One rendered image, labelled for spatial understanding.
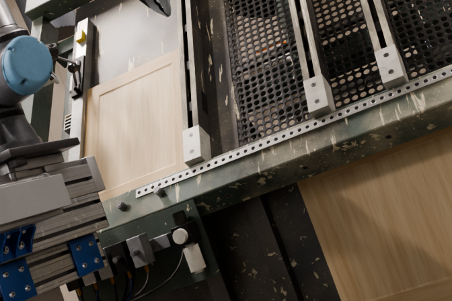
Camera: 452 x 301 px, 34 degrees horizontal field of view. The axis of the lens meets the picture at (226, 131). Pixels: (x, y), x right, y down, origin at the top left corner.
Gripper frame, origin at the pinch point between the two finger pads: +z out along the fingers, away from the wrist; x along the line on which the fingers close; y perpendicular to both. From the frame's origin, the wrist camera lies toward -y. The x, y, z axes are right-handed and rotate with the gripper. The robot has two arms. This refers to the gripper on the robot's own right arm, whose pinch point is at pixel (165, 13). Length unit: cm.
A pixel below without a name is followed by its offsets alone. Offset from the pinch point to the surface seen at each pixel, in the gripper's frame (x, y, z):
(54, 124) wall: 362, 332, 102
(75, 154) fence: 71, 14, 31
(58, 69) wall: 363, 384, 68
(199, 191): 19, -10, 50
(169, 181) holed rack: 30, -6, 45
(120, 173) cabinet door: 53, 5, 41
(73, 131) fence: 74, 24, 26
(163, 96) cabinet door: 38, 31, 31
